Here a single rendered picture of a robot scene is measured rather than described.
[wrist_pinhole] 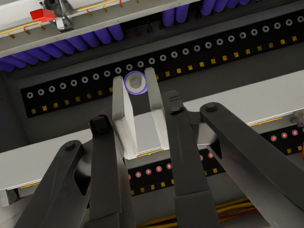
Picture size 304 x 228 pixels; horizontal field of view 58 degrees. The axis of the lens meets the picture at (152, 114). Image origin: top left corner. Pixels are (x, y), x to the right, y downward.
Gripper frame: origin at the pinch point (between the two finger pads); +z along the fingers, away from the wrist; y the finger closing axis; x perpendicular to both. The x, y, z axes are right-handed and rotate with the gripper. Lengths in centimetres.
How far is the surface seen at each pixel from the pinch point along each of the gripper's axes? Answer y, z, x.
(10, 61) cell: -18.1, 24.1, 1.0
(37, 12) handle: -7.0, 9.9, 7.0
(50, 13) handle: -6.5, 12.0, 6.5
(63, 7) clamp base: -6.1, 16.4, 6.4
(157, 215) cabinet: -5.0, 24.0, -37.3
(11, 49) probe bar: -15.0, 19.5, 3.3
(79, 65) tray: -10.3, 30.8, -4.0
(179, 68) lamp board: 6.5, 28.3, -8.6
